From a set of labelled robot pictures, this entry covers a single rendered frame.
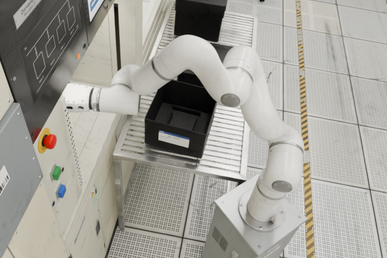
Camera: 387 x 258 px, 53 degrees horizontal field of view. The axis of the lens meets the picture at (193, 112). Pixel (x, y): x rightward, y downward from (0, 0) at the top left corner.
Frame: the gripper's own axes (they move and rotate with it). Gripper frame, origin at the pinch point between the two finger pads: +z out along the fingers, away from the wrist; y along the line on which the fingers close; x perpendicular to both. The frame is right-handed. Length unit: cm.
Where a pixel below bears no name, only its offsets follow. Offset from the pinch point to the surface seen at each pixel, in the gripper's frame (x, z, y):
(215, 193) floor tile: -119, -76, 39
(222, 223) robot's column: -53, -69, -16
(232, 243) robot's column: -56, -74, -22
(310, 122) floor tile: -119, -151, 109
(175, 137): -32, -46, 12
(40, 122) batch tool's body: 23.7, -11.6, -31.6
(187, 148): -38, -51, 11
